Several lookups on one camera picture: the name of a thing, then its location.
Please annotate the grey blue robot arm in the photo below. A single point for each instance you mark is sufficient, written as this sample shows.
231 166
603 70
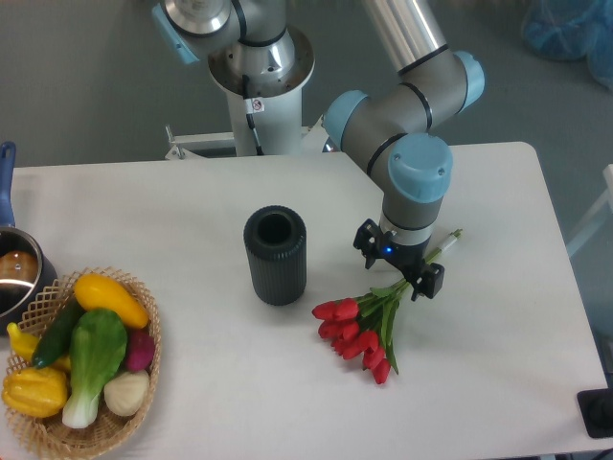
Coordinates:
388 139

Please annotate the yellow squash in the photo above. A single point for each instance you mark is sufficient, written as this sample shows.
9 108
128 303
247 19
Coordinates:
95 291

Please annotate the green bok choy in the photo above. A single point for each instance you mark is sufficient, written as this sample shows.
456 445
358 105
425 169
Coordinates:
97 349

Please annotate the green cucumber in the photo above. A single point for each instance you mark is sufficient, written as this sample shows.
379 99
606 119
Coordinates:
56 340

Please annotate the yellow bell pepper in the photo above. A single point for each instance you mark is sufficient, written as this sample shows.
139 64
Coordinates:
39 393

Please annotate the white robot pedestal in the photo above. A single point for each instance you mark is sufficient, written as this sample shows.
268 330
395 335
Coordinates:
264 92

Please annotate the blue plastic bag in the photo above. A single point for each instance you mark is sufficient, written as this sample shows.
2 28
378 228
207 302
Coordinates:
572 31

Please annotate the small yellow banana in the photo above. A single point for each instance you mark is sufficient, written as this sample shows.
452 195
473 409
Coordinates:
24 344

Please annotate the black device at edge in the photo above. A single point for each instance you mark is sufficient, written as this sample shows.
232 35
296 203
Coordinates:
596 411

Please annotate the blue handled saucepan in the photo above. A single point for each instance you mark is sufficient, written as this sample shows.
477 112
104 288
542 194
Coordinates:
25 270

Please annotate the purple red onion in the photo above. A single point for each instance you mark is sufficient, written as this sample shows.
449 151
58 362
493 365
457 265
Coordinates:
140 351

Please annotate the red tulip bouquet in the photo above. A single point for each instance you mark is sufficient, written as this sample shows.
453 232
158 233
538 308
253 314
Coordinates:
363 327

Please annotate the white frame at right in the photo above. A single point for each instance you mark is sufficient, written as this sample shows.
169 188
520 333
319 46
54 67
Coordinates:
594 218

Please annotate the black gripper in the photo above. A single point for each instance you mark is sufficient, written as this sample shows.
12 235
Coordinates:
426 279

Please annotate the white garlic bulb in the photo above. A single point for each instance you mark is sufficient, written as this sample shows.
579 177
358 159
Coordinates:
125 394

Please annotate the dark ribbed cylindrical vase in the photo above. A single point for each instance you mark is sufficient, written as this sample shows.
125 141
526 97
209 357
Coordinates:
275 240

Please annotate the woven bamboo basket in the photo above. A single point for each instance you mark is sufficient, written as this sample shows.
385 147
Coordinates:
49 438

